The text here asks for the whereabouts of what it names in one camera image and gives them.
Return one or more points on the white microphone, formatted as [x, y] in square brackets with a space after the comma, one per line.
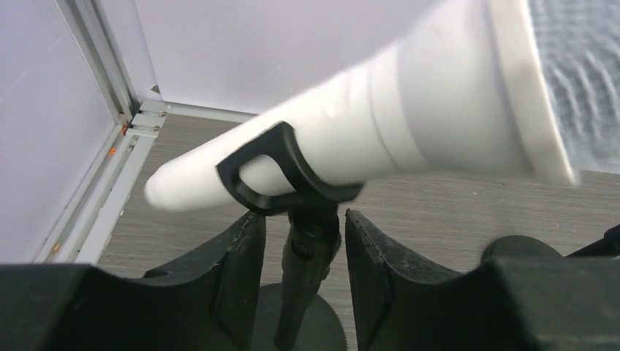
[521, 89]

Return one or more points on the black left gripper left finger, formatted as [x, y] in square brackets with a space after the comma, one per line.
[205, 299]

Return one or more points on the aluminium frame rail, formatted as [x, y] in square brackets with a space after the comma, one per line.
[110, 40]

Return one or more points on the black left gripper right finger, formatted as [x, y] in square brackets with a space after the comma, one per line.
[405, 301]

